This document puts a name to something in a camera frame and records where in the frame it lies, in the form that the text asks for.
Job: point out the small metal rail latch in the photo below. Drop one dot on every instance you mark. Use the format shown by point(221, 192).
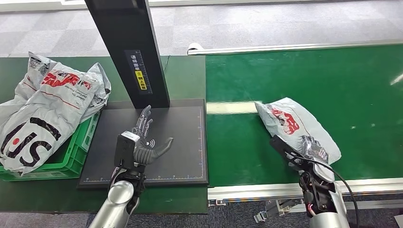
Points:
point(216, 202)

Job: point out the aluminium conveyor side rail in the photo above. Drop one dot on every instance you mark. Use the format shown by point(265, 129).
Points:
point(283, 48)
point(371, 184)

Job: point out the black scale column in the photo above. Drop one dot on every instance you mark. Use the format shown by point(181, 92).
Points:
point(126, 34)

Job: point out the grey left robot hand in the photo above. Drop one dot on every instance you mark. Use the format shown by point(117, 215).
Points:
point(146, 151)

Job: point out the black weighing scale platform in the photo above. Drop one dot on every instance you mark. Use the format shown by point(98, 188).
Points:
point(179, 141)

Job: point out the metal conveyor support bracket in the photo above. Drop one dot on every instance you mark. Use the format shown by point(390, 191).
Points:
point(270, 210)

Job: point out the small crumpled grey mailer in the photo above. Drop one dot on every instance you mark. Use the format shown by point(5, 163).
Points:
point(100, 85)

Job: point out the grey mailer package red print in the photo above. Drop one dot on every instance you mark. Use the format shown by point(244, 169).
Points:
point(289, 122)

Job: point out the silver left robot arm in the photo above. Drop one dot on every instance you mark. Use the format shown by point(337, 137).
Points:
point(118, 198)

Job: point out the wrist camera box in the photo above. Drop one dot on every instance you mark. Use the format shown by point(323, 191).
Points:
point(124, 148)
point(281, 146)

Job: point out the black and yellow column label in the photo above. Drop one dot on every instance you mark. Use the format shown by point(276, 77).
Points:
point(140, 75)

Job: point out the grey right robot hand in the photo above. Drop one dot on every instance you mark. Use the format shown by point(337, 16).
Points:
point(313, 149)

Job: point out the green conveyor belt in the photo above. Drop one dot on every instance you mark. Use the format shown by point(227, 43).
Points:
point(314, 78)

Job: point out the aluminium conveyor lower crossbar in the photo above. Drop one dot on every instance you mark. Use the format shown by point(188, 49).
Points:
point(377, 204)

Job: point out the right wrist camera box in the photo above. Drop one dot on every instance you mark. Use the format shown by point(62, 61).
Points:
point(281, 146)

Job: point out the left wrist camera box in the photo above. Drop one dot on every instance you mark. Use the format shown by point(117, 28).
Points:
point(124, 148)

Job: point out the grey mailer with QR codes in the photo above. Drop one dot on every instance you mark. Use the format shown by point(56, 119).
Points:
point(34, 66)

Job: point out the green plastic basket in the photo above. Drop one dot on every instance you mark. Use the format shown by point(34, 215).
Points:
point(72, 157)

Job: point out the white conveyor roller end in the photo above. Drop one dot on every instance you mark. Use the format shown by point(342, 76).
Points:
point(194, 47)

